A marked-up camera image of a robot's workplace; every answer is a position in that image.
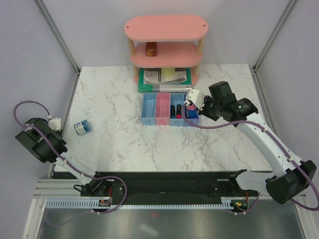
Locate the white slotted cable duct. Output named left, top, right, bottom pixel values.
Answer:
left=45, top=199, right=239, bottom=210

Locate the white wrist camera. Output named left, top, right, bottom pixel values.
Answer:
left=184, top=89, right=206, bottom=111
left=48, top=118, right=62, bottom=131

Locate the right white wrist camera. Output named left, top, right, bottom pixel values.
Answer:
left=184, top=89, right=206, bottom=111

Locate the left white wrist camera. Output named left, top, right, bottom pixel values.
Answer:
left=48, top=118, right=62, bottom=131

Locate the blue white tape roll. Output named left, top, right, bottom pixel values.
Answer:
left=74, top=119, right=92, bottom=136

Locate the pink plastic bin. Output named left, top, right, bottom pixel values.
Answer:
left=155, top=93, right=170, bottom=125

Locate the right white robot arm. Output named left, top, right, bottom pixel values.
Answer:
left=200, top=81, right=317, bottom=204

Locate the green book box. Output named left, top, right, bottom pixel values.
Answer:
left=138, top=68, right=193, bottom=93

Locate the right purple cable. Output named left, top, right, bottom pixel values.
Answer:
left=181, top=104, right=319, bottom=216

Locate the purple cable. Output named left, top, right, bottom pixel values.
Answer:
left=13, top=101, right=129, bottom=227
left=181, top=104, right=319, bottom=216

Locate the blue highlighter marker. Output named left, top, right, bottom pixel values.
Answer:
left=170, top=105, right=176, bottom=119

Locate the blue eraser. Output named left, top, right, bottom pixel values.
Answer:
left=185, top=110, right=198, bottom=119

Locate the yellow sticky note roll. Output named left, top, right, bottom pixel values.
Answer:
left=161, top=68, right=175, bottom=78

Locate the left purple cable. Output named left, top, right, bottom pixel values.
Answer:
left=13, top=101, right=129, bottom=227

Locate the purple plastic bin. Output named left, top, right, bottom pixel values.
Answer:
left=183, top=94, right=199, bottom=126

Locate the pink highlighter marker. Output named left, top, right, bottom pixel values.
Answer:
left=176, top=104, right=182, bottom=119

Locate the pink eraser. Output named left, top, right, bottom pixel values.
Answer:
left=186, top=105, right=196, bottom=111

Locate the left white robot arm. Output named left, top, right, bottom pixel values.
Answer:
left=15, top=118, right=112, bottom=197

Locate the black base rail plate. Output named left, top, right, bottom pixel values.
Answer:
left=51, top=171, right=291, bottom=210

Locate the brown snack box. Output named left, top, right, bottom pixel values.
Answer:
left=145, top=42, right=157, bottom=57

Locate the teal blue plastic bin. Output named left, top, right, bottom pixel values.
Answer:
left=169, top=93, right=184, bottom=126

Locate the spiral notebook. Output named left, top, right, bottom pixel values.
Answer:
left=143, top=69, right=187, bottom=85

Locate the pink three-tier shelf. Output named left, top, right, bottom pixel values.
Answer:
left=124, top=14, right=209, bottom=84

